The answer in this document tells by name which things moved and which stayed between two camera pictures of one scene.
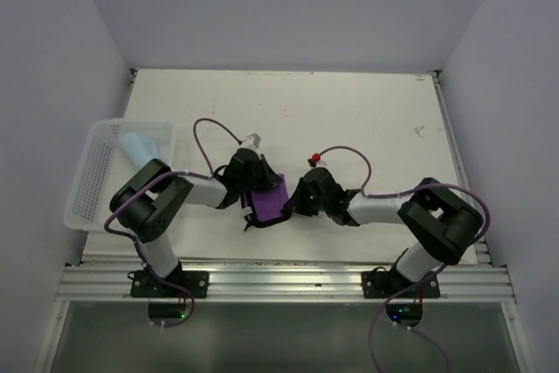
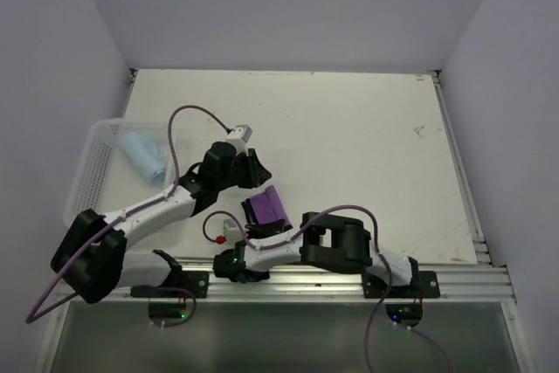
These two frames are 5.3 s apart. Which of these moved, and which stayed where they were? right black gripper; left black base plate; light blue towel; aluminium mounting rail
Moved: right black gripper
Stayed: light blue towel; left black base plate; aluminium mounting rail
